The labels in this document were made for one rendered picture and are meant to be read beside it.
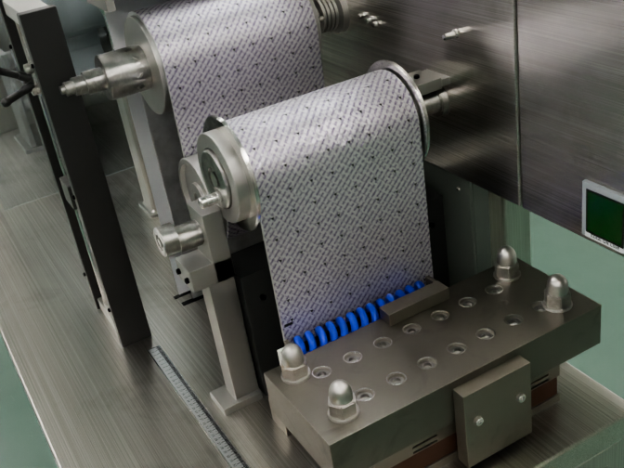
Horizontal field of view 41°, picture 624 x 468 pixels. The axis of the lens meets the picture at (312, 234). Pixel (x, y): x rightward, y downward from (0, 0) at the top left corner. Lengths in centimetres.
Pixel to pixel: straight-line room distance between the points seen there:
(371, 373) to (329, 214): 20
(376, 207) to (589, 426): 38
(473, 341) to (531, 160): 23
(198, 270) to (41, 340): 48
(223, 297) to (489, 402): 36
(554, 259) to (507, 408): 214
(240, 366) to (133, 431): 18
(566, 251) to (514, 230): 177
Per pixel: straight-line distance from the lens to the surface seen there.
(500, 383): 102
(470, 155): 115
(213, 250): 107
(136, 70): 119
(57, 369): 141
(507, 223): 144
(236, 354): 117
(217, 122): 101
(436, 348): 105
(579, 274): 309
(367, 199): 107
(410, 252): 114
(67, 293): 160
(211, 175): 103
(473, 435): 103
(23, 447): 279
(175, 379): 130
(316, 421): 97
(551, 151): 103
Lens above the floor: 166
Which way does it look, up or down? 29 degrees down
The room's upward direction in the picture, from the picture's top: 9 degrees counter-clockwise
